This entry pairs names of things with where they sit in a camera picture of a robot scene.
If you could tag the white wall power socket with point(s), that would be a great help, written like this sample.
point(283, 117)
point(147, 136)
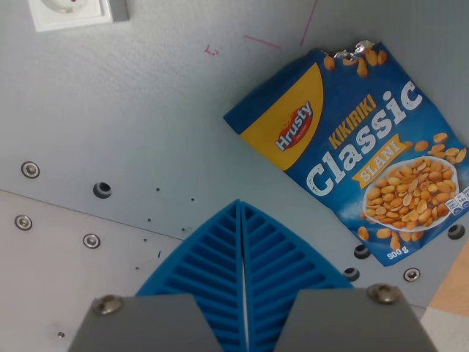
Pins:
point(69, 11)

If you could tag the grey box beside socket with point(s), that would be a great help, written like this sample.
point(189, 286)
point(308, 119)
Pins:
point(119, 9)

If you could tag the blue Hrusty Classic peanut bag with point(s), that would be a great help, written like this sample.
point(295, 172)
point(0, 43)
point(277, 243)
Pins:
point(351, 146)

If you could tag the silver hex socket screw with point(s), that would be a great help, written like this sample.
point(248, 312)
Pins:
point(30, 169)
point(23, 222)
point(411, 274)
point(91, 240)

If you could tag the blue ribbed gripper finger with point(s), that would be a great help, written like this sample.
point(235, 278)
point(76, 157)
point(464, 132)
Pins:
point(205, 256)
point(278, 264)

